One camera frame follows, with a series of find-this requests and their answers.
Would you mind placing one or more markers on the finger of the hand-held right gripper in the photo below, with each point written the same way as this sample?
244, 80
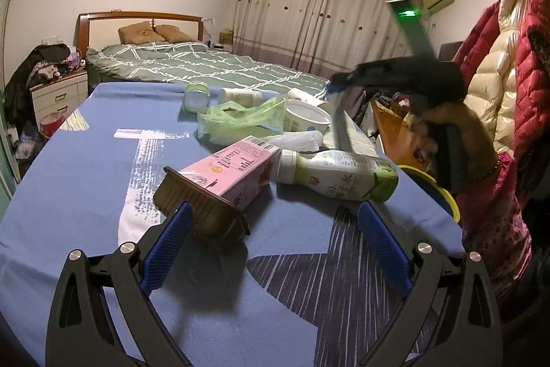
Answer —
337, 84

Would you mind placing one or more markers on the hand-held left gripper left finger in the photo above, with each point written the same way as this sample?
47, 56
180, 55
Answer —
167, 251

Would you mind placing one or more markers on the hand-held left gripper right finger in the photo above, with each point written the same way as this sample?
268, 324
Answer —
384, 248

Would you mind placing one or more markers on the printed paper cup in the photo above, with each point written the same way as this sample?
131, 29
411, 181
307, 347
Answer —
300, 95

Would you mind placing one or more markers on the white plastic bowl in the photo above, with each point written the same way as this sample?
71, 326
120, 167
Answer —
300, 118

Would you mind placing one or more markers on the brown plastic tray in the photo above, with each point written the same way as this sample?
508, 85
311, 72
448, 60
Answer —
210, 216

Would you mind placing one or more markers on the yellow rimmed bin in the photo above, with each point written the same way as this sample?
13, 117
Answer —
423, 178

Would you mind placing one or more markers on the green white drink bottle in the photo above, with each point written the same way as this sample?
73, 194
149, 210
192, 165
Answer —
343, 178

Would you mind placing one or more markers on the white pill bottle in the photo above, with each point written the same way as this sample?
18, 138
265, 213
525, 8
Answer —
240, 96

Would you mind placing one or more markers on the green plastic bag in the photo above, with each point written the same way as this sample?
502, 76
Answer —
240, 120

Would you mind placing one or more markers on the pink drink carton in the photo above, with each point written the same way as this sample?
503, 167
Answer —
240, 173

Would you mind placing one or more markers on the small jar with green lid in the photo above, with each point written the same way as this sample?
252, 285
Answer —
195, 98

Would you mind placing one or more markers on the person's right forearm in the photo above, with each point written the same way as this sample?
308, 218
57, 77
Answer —
494, 221

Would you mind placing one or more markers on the person's right hand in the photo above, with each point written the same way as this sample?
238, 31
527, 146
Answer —
477, 143

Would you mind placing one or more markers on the black monitor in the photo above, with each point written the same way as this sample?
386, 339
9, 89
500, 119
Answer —
449, 51

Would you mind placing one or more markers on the pink beige curtain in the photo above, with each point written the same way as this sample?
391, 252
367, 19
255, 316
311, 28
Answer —
322, 14

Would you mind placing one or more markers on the red hooded coat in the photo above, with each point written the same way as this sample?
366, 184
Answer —
481, 36

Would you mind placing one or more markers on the cream puffer jacket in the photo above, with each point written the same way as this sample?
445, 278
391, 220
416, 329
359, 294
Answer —
498, 70

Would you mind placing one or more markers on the blue star printed tablecloth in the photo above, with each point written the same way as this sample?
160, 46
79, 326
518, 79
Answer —
86, 199

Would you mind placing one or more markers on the red quilted coat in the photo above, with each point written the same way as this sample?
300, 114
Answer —
533, 70

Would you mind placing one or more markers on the bed with green quilt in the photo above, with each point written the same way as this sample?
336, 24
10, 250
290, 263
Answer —
193, 64

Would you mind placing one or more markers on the brown pillow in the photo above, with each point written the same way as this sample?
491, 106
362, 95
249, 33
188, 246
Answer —
139, 34
174, 32

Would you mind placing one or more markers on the white wooden nightstand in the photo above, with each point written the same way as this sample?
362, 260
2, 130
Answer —
56, 96

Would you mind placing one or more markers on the dark clothes pile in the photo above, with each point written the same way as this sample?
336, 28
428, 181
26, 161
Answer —
38, 57

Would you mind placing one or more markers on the wooden headboard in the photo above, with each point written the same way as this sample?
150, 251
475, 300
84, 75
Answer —
103, 23

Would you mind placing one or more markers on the white wall socket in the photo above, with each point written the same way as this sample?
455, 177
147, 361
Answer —
50, 40

